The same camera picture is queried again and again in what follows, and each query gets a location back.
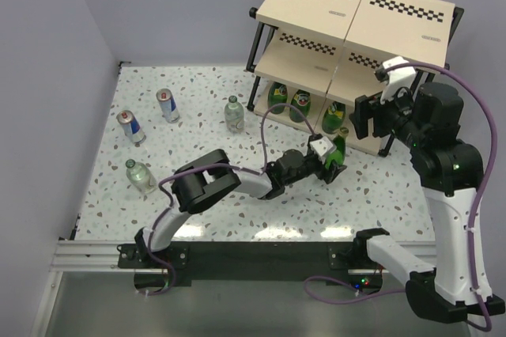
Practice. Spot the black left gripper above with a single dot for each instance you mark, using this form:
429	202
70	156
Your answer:
328	175

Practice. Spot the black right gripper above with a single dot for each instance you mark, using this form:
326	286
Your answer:
366	107

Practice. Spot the green Perrier bottle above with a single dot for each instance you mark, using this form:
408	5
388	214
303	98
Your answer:
333	117
301	103
338	149

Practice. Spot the clear bottle green cap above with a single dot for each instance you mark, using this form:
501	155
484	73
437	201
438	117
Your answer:
140	176
234	115

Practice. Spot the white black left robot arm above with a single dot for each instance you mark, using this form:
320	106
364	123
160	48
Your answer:
203	183

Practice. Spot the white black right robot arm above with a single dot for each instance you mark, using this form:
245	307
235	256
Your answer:
451	172

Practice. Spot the green bottle on shelf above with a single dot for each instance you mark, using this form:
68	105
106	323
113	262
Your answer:
277	94

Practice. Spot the beige three-tier shelf unit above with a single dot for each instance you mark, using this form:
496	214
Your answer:
332	48

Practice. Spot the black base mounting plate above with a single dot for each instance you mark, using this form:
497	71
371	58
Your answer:
270	261

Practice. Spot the silver blue can back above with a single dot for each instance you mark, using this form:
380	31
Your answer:
168	105

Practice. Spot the silver blue can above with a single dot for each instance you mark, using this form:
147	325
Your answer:
131	127
168	105

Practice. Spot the silver blue can front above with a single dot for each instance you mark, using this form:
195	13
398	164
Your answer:
131	127

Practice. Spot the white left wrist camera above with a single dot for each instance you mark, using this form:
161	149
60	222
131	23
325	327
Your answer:
323	147

